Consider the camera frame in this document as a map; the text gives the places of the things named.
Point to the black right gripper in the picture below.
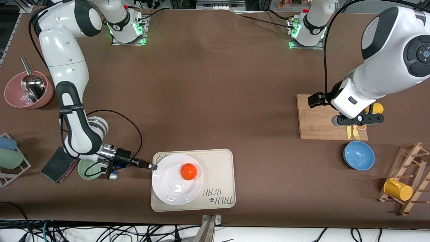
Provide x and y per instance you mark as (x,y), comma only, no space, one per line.
(123,158)

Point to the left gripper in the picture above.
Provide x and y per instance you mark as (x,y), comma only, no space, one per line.
(316,99)

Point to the white round plate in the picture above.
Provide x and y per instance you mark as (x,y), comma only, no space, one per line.
(171,188)

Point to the orange fruit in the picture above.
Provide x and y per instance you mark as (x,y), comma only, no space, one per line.
(188,171)

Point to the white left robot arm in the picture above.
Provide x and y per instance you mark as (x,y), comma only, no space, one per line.
(389,50)

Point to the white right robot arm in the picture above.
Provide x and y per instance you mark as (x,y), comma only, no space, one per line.
(63,60)

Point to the wooden cutting board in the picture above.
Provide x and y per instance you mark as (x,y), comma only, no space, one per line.
(312,124)

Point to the yellow plastic knife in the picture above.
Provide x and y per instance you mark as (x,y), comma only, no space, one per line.
(349,132)

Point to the yellow plastic fork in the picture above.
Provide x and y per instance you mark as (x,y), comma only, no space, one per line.
(355,133)

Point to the toy orange slice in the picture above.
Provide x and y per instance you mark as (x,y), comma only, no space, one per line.
(361,127)

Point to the yellow lemon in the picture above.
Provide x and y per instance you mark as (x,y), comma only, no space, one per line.
(378,108)

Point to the pale green bowl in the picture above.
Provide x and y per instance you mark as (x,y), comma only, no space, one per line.
(89,171)

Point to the blue bowl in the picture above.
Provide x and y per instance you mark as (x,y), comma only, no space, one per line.
(358,155)

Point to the pink folded cloth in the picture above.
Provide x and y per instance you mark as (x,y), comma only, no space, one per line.
(71,169)

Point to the beige bear print tray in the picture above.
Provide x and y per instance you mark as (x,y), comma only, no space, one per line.
(218,168)

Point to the dark grey folded cloth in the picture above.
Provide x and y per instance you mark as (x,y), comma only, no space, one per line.
(55,166)

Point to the wooden mug rack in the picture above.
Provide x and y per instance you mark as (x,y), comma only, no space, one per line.
(411,158)

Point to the yellow mug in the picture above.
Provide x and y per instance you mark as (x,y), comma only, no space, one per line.
(398,190)

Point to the pale green cup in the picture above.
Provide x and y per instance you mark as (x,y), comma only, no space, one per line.
(10,158)

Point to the metal scoop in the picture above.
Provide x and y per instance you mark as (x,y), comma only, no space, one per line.
(33,87)

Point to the blue cup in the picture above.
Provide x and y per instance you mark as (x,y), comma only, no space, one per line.
(7,143)

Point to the pink bowl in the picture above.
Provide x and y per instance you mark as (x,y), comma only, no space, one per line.
(13,97)

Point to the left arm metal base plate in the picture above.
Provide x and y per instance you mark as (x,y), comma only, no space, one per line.
(320,46)

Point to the metal bracket with post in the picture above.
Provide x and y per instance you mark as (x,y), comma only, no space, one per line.
(209,230)

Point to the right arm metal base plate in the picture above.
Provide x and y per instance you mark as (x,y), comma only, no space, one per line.
(145,33)

